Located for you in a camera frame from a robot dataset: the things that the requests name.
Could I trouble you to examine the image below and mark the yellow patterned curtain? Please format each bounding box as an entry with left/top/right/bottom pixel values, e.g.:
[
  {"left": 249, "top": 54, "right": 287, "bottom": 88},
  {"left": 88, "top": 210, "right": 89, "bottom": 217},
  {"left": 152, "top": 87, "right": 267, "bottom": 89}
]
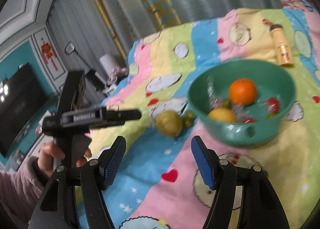
[{"left": 93, "top": 0, "right": 181, "bottom": 59}]

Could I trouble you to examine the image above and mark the yellow thermos bottle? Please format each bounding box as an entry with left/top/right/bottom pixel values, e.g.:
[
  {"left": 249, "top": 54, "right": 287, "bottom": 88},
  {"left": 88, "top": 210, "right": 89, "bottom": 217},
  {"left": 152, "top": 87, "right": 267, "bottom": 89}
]
[{"left": 262, "top": 18, "right": 294, "bottom": 66}]

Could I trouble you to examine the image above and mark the red chinese knot decoration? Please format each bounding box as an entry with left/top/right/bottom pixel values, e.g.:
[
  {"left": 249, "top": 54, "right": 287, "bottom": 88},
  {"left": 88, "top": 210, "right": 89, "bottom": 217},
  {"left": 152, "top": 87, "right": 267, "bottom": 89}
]
[{"left": 41, "top": 38, "right": 58, "bottom": 71}]

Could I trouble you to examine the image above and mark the yellow-green pear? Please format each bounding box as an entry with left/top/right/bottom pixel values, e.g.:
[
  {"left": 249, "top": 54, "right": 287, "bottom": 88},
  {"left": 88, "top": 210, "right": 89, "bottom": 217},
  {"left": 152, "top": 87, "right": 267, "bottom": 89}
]
[{"left": 155, "top": 110, "right": 183, "bottom": 138}]

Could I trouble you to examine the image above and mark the small red tomato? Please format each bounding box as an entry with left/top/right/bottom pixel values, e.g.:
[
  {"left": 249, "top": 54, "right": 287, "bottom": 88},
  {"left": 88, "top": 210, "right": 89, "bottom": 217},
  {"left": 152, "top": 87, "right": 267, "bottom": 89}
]
[{"left": 265, "top": 97, "right": 280, "bottom": 115}]

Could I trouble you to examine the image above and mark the green plastic basin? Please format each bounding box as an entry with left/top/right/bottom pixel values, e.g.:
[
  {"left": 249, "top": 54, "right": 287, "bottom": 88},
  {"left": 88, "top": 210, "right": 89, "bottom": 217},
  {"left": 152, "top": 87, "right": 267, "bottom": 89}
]
[{"left": 187, "top": 60, "right": 296, "bottom": 148}]

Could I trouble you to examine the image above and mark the large orange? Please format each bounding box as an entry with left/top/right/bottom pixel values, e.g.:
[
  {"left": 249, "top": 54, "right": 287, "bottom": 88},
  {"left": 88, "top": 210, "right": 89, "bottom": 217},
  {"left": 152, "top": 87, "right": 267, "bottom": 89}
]
[{"left": 228, "top": 78, "right": 258, "bottom": 106}]

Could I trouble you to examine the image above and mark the white floor lamp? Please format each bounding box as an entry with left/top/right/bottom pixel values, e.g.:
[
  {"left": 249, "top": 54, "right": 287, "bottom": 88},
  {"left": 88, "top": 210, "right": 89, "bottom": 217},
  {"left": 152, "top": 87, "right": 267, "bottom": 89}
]
[{"left": 99, "top": 54, "right": 119, "bottom": 76}]

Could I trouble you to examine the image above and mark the red fruits bag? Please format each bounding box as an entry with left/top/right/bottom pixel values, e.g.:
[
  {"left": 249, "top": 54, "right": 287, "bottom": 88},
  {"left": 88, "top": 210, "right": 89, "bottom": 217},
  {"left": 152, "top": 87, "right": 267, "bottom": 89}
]
[{"left": 241, "top": 117, "right": 256, "bottom": 124}]

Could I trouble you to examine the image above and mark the yellow lemon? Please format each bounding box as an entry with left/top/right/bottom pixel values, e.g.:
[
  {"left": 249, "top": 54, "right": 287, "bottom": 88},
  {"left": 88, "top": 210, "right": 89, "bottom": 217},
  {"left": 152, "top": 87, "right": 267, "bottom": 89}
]
[{"left": 208, "top": 107, "right": 237, "bottom": 123}]

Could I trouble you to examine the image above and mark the small green lime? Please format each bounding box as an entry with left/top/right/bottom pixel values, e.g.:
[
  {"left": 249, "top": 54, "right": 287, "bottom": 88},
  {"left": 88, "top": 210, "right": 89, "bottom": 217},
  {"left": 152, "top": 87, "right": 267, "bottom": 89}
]
[{"left": 182, "top": 111, "right": 196, "bottom": 128}]

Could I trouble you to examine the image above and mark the clutter pile beside bed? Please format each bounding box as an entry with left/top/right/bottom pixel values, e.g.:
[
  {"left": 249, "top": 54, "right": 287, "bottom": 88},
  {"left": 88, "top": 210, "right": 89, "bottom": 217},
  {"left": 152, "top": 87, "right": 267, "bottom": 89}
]
[{"left": 102, "top": 67, "right": 129, "bottom": 96}]

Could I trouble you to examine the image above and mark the plastic-wrapped dark red fruit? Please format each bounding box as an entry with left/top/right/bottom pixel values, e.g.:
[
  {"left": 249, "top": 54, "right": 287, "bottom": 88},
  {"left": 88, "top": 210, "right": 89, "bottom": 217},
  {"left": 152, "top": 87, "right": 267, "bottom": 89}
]
[{"left": 207, "top": 76, "right": 223, "bottom": 110}]

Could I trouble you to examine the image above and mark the black television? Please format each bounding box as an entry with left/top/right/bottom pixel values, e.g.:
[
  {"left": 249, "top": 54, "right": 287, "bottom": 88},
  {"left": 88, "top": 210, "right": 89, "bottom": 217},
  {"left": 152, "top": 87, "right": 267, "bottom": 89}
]
[{"left": 1, "top": 64, "right": 48, "bottom": 156}]

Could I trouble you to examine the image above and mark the grey curtain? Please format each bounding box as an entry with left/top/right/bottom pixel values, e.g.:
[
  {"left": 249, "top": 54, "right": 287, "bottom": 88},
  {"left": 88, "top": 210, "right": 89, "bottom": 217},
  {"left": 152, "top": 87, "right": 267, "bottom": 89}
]
[{"left": 46, "top": 0, "right": 281, "bottom": 76}]

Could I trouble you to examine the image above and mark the left hand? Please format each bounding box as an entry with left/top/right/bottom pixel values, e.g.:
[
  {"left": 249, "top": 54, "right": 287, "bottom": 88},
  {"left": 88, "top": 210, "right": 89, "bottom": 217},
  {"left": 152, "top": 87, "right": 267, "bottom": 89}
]
[{"left": 37, "top": 142, "right": 65, "bottom": 178}]

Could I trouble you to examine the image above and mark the colourful cartoon bed sheet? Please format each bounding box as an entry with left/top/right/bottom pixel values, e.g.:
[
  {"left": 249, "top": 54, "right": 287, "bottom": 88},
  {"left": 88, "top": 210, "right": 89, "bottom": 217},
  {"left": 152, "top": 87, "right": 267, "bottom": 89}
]
[{"left": 91, "top": 9, "right": 319, "bottom": 228}]

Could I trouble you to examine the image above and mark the pile of folded clothes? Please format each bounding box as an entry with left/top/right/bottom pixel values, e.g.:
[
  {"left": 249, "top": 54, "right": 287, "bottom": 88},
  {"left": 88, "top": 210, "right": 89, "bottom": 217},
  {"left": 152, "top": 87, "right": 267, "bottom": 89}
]
[{"left": 280, "top": 0, "right": 317, "bottom": 12}]

